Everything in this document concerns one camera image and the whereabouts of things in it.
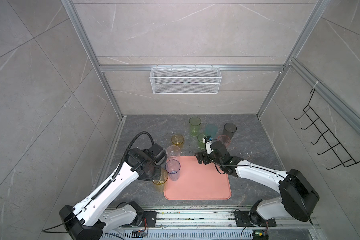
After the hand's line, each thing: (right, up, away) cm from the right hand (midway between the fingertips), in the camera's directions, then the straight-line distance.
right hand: (201, 150), depth 87 cm
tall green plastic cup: (-3, +17, +11) cm, 20 cm away
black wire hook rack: (+54, +4, -22) cm, 59 cm away
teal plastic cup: (+10, +12, +20) cm, 25 cm away
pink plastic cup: (+18, +5, +14) cm, 23 cm away
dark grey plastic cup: (+20, +12, +9) cm, 25 cm away
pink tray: (-2, -18, -2) cm, 18 cm away
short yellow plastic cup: (-15, +5, +13) cm, 20 cm away
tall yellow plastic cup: (-22, -12, -21) cm, 33 cm away
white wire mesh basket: (-9, +46, +14) cm, 49 cm away
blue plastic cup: (-17, -8, -7) cm, 20 cm away
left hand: (-25, -8, -16) cm, 31 cm away
